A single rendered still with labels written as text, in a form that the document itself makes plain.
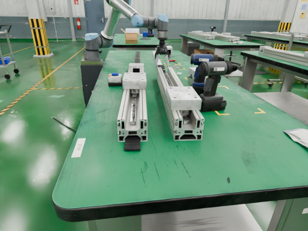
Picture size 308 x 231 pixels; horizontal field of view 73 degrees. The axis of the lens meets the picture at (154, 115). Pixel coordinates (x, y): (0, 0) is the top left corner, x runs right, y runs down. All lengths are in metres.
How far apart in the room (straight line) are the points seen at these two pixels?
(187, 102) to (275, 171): 0.34
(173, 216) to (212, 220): 0.20
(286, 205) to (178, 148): 0.41
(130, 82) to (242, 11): 13.36
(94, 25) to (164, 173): 12.07
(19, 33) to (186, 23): 8.86
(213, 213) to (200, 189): 0.72
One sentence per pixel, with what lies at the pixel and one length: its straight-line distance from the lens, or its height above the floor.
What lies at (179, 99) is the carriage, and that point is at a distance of 0.75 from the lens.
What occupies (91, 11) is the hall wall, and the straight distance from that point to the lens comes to 12.51.
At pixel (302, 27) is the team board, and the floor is 1.06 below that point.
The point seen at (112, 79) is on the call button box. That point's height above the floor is 0.82.
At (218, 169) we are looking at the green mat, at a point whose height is 0.78.
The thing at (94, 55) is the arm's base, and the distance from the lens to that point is 2.01.
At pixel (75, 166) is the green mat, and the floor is 0.78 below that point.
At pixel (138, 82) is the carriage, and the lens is 0.97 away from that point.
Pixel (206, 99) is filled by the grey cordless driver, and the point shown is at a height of 0.84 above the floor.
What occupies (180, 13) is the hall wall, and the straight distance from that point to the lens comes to 12.84.
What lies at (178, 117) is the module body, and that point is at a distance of 0.70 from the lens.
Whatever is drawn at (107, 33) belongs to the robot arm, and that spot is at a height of 1.04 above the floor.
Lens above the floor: 1.16
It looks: 25 degrees down
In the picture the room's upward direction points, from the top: 1 degrees clockwise
